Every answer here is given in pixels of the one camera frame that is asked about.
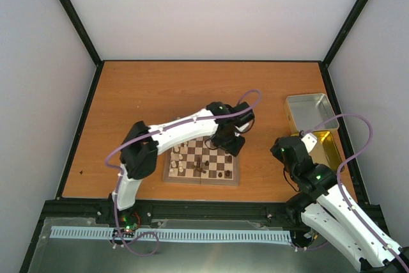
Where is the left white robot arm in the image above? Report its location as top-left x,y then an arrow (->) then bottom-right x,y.
110,102 -> 255,224

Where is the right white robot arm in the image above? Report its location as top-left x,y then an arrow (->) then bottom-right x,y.
270,135 -> 408,272

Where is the wooden folding chess board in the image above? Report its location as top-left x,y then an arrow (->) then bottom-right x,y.
162,137 -> 240,186

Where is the row of white chess pieces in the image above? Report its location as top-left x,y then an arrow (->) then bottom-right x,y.
169,144 -> 187,177

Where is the silver tin lid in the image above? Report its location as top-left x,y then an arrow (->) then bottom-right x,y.
284,93 -> 335,134

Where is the gold tin box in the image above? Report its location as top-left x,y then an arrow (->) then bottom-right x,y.
310,131 -> 342,172

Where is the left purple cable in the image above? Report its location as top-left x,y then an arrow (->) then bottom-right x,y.
104,89 -> 263,257

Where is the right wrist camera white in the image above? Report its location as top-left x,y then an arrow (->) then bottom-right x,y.
300,131 -> 318,153

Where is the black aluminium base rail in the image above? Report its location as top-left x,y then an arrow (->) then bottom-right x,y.
41,198 -> 383,232

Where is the light blue cable duct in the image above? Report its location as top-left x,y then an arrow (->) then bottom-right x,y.
49,226 -> 291,245

